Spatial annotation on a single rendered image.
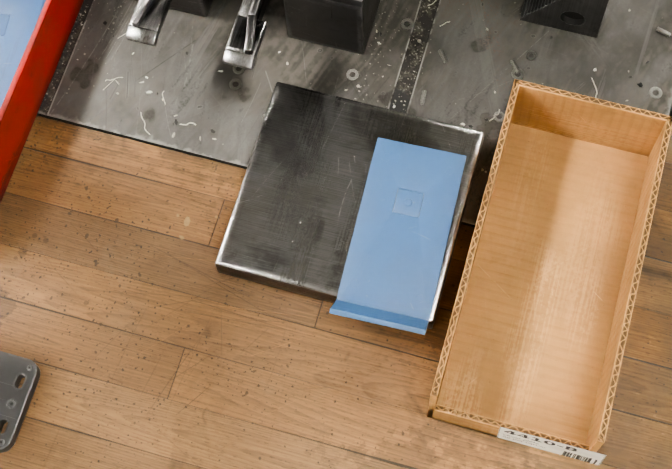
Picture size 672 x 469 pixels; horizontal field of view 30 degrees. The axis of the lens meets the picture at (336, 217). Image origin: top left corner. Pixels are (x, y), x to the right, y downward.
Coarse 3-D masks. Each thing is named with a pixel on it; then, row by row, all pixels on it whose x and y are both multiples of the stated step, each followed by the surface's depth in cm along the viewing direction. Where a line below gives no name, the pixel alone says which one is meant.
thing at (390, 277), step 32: (384, 160) 97; (416, 160) 96; (448, 160) 96; (384, 192) 96; (448, 192) 95; (384, 224) 95; (416, 224) 95; (448, 224) 95; (352, 256) 94; (384, 256) 94; (416, 256) 94; (352, 288) 93; (384, 288) 93; (416, 288) 93; (384, 320) 89; (416, 320) 91
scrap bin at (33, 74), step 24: (48, 0) 98; (72, 0) 103; (48, 24) 99; (72, 24) 104; (48, 48) 100; (24, 72) 97; (48, 72) 102; (24, 96) 98; (0, 120) 95; (24, 120) 99; (0, 144) 96; (24, 144) 100; (0, 168) 97; (0, 192) 98
